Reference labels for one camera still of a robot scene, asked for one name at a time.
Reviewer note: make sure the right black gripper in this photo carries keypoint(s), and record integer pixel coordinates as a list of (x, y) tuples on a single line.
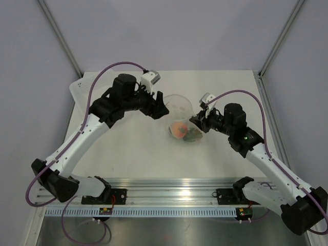
[(202, 122)]

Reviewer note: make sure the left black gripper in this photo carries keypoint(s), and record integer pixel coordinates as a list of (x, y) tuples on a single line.
[(157, 108)]

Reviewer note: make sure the strawberry toy with leaves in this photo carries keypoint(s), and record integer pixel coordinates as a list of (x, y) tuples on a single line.
[(193, 134)]

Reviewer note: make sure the clear polka dot zip bag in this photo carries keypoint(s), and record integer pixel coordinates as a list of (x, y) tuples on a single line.
[(180, 109)]

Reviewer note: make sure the orange peach toy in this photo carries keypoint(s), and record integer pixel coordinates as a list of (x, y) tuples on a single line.
[(179, 129)]

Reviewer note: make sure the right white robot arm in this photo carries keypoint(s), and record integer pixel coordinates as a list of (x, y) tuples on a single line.
[(299, 205)]

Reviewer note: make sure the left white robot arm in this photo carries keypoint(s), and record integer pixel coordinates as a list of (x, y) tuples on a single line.
[(55, 172)]

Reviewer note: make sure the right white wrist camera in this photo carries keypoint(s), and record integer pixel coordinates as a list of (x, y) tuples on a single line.
[(207, 104)]

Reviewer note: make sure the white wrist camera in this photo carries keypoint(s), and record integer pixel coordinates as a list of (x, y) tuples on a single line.
[(149, 79), (207, 104)]

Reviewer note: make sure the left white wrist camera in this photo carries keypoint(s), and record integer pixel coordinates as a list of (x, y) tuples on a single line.
[(149, 79)]

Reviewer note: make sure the aluminium mounting rail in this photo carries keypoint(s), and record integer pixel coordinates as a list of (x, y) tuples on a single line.
[(174, 192)]

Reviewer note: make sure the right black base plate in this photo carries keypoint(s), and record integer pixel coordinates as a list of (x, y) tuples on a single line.
[(225, 196)]

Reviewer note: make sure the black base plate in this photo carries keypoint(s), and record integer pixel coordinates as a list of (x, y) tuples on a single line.
[(115, 196), (225, 196)]

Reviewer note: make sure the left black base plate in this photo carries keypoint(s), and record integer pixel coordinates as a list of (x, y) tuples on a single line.
[(115, 196)]

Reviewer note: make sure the white slotted cable duct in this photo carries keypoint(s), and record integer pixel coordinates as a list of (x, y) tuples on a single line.
[(141, 212)]

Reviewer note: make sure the right aluminium frame post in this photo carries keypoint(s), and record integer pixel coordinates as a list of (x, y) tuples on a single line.
[(295, 12)]

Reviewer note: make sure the aluminium frame post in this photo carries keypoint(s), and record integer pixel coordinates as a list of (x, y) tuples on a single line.
[(45, 9), (295, 12)]

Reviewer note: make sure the left aluminium frame post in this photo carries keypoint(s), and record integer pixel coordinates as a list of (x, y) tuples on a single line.
[(45, 9)]

